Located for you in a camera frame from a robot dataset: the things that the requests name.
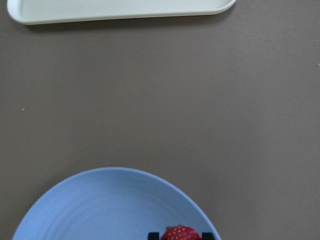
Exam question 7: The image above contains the red strawberry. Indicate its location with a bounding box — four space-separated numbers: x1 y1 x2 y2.
159 225 202 240

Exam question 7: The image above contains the blue plate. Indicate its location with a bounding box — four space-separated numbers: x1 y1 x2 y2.
13 167 220 240

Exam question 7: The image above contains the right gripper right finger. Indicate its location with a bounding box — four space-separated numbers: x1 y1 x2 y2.
201 232 214 240

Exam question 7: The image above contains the cream rabbit tray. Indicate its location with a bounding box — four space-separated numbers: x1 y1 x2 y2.
7 0 236 25

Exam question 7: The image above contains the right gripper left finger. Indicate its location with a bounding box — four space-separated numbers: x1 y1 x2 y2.
147 232 159 240

